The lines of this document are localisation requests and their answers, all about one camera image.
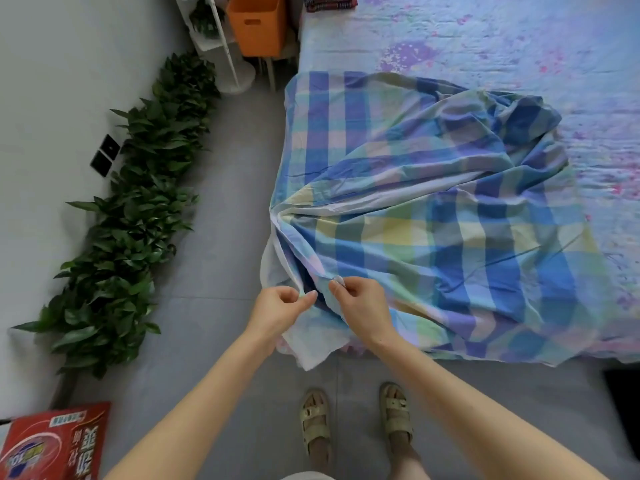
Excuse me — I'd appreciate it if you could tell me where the person's left hand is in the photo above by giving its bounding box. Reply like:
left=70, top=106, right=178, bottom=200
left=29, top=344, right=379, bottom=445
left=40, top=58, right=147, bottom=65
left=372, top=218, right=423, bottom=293
left=244, top=283, right=320, bottom=348

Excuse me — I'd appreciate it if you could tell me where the person's right hand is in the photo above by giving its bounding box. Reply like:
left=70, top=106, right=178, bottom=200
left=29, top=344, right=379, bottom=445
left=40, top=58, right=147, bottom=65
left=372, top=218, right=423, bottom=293
left=327, top=275, right=400, bottom=353

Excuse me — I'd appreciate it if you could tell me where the white bed sheet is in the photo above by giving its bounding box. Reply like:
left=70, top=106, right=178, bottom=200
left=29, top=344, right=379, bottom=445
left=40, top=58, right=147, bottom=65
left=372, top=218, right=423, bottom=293
left=259, top=69, right=623, bottom=373

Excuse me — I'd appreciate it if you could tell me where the orange plastic storage bin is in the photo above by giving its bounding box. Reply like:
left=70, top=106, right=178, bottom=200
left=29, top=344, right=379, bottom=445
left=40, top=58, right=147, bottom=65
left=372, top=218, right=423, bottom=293
left=225, top=0, right=292, bottom=60

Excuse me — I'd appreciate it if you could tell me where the red green plaid cloth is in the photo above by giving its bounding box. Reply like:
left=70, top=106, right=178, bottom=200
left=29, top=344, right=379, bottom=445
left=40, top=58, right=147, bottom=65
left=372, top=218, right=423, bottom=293
left=302, top=0, right=360, bottom=15

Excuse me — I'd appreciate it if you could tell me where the person's left forearm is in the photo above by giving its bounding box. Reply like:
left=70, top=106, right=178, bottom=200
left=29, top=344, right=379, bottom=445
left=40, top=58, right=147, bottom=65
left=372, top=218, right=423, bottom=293
left=105, top=329, right=279, bottom=480

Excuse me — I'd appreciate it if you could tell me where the person's right forearm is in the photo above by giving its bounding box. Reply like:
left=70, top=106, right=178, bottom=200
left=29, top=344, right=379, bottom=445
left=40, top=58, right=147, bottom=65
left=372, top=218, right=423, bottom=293
left=368, top=333, right=608, bottom=480

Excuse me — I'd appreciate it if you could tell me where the person's left leg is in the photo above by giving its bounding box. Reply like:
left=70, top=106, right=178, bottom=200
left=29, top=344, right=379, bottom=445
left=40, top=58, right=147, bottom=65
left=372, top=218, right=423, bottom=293
left=304, top=435, right=337, bottom=480

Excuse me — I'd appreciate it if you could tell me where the person's leg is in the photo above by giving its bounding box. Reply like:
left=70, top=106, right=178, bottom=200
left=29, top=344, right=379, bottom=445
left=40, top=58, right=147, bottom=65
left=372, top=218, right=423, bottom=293
left=304, top=435, right=337, bottom=480
left=387, top=429, right=434, bottom=480

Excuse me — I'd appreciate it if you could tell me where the person's right leg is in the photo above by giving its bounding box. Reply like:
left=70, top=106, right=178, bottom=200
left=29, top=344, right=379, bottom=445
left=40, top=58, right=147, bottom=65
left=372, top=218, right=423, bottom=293
left=387, top=429, right=434, bottom=480

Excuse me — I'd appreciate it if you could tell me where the green leafy plant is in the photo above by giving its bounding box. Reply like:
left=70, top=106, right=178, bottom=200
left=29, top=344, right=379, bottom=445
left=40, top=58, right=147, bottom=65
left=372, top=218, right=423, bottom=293
left=11, top=51, right=222, bottom=380

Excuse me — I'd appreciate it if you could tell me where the white round stand base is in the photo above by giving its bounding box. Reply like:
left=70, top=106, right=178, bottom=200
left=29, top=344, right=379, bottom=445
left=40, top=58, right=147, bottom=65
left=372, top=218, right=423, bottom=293
left=214, top=59, right=258, bottom=97

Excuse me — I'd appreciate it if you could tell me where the red plastic item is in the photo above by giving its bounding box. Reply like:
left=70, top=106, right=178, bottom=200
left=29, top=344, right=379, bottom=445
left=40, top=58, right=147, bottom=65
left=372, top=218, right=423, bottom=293
left=0, top=401, right=112, bottom=480

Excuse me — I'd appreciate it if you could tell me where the white plastic stool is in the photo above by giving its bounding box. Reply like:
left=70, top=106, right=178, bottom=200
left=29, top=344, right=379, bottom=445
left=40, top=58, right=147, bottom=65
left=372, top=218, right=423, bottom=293
left=171, top=0, right=260, bottom=97

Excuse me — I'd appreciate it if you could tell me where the blue floral patterned sheet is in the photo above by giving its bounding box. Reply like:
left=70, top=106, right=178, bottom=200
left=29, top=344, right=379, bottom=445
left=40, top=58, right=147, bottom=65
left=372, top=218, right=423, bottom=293
left=294, top=0, right=640, bottom=364

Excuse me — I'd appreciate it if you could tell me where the small potted plant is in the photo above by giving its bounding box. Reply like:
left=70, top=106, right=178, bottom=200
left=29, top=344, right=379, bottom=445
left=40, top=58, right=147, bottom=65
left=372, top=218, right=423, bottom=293
left=189, top=0, right=222, bottom=38

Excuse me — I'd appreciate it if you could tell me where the black wall outlet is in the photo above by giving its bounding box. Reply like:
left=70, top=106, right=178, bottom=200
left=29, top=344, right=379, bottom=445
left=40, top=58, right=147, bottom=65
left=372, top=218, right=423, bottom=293
left=89, top=149, right=114, bottom=180
left=99, top=133, right=122, bottom=162

